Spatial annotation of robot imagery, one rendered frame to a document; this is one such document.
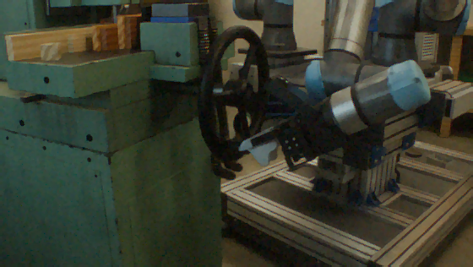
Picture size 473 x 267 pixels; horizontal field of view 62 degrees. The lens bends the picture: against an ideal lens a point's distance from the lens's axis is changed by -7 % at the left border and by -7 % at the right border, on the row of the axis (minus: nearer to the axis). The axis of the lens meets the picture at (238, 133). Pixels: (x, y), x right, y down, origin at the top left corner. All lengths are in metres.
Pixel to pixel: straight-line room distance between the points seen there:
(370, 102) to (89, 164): 0.57
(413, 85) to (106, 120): 0.56
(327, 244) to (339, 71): 0.81
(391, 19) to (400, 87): 0.69
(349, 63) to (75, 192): 0.64
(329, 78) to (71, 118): 0.53
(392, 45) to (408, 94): 0.68
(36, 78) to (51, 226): 0.42
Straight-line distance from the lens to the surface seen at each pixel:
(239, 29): 0.87
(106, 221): 0.96
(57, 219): 1.10
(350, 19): 0.86
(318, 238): 1.50
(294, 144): 0.75
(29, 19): 1.17
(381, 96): 0.68
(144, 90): 0.92
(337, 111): 0.70
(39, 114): 1.01
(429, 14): 1.29
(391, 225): 1.67
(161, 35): 0.92
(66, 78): 0.80
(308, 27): 4.39
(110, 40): 0.98
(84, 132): 0.90
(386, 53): 1.34
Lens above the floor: 1.01
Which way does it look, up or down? 18 degrees down
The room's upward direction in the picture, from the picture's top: straight up
